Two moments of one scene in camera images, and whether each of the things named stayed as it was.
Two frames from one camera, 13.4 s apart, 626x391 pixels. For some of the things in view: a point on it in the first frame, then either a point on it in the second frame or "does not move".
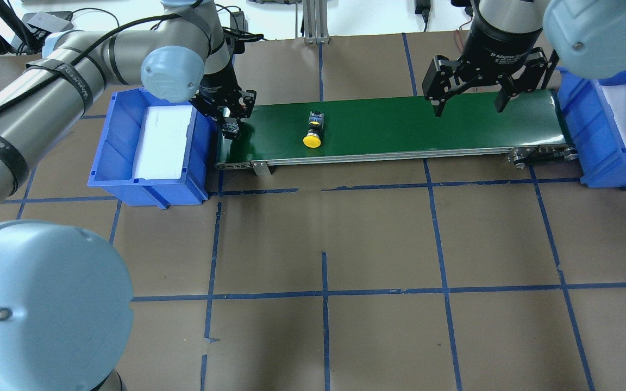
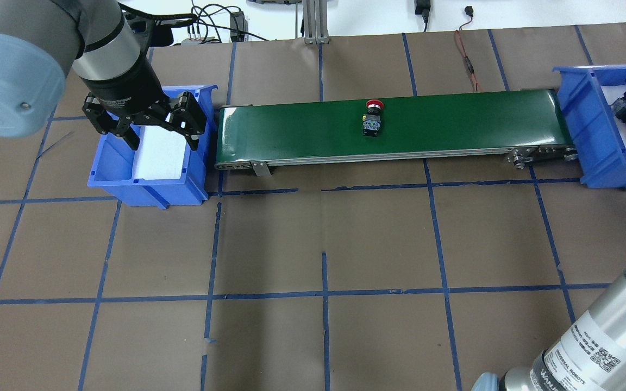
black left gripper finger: (249, 105) -> (193, 140)
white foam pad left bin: (161, 144) does not move
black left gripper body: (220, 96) -> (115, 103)
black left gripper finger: (221, 119) -> (130, 137)
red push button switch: (230, 128) -> (371, 120)
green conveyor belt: (531, 131) does not move
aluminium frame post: (315, 22) does not move
